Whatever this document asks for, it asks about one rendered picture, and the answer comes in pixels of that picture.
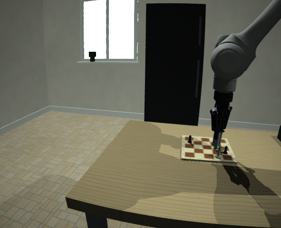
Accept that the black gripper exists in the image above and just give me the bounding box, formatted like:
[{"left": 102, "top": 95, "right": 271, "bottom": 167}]
[{"left": 210, "top": 90, "right": 233, "bottom": 148}]

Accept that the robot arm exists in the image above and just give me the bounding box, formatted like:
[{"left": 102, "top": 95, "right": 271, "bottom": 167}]
[{"left": 210, "top": 0, "right": 281, "bottom": 93}]

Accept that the brown and cream chessboard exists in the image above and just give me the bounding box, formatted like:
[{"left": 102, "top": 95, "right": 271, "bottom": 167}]
[{"left": 181, "top": 135, "right": 237, "bottom": 164}]

